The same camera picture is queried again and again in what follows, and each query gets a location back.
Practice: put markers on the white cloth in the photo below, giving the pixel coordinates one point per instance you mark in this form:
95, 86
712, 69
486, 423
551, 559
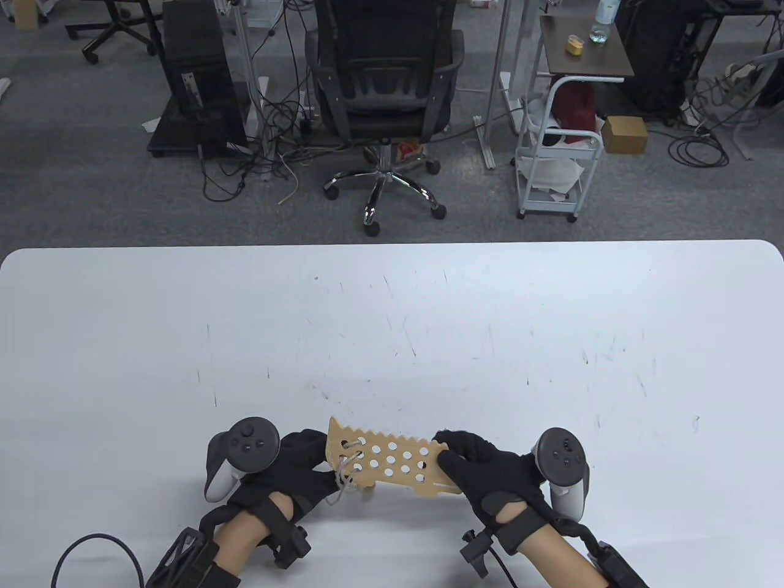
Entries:
551, 171

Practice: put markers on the grey desk leg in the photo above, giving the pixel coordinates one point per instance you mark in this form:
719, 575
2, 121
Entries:
741, 138

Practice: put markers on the person's right forearm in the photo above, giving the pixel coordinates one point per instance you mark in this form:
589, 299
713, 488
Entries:
551, 563

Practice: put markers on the black grey right hand controller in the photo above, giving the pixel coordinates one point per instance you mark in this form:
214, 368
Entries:
560, 456

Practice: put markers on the black right glove sensor module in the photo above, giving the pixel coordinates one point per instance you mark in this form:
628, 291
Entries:
476, 551

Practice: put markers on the black grey left hand controller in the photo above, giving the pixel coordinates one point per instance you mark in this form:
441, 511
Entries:
251, 444

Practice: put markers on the black left glove sensor module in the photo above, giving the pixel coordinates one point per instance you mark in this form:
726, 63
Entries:
291, 548

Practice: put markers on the dark red bag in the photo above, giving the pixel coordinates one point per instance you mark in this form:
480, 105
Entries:
576, 107

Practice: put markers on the brown cardboard box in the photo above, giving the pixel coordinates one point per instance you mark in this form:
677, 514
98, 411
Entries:
625, 136

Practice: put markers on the black computer tower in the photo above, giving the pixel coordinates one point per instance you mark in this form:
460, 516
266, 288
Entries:
196, 55

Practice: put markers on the aluminium frame post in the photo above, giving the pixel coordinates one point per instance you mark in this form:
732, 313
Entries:
497, 61
245, 61

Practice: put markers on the person's left forearm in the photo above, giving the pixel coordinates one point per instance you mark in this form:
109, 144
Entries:
245, 539

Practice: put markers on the small cardboard box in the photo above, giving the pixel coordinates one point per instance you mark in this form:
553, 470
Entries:
24, 13

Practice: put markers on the black grey hand controller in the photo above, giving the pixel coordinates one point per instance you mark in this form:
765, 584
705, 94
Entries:
251, 444
560, 456

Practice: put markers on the clear plastic box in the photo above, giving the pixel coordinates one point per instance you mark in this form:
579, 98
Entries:
263, 12

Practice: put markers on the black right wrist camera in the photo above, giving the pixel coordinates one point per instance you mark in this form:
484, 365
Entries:
615, 566

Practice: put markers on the person's right hand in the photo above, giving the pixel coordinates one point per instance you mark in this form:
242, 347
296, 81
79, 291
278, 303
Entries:
496, 478

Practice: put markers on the black swivel chair base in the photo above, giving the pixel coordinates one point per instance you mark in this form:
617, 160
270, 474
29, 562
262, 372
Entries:
116, 18

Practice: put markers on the black glove sensor module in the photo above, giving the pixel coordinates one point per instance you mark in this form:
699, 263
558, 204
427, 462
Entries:
291, 548
476, 551

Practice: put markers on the white paper sheet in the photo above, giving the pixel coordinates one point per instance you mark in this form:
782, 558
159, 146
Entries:
151, 124

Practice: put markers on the black mesh office chair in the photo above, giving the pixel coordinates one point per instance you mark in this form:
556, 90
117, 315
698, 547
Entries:
386, 55

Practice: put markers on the white floor object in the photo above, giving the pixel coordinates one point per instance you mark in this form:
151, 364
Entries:
3, 89

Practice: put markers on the wooden crocodile lacing toy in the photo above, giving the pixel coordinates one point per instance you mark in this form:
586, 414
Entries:
334, 429

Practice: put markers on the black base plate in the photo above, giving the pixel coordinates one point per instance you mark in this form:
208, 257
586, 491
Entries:
168, 138

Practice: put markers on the small yellow case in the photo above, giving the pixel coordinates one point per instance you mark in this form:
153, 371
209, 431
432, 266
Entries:
574, 45

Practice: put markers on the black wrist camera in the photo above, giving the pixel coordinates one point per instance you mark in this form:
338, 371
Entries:
615, 566
184, 557

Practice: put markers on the person's left hand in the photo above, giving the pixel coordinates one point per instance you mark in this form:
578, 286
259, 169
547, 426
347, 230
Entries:
300, 484

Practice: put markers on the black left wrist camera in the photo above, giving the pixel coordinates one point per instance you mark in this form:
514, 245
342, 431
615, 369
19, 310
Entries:
184, 557

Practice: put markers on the black equipment cabinet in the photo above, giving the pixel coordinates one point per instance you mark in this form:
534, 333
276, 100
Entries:
655, 55

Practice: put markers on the clear water bottle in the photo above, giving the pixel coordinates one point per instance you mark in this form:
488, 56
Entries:
603, 18

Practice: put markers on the dark brown side table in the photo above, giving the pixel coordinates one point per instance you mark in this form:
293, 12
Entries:
591, 61

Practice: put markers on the white rolling cart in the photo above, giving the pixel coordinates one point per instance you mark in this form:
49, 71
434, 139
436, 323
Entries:
589, 177

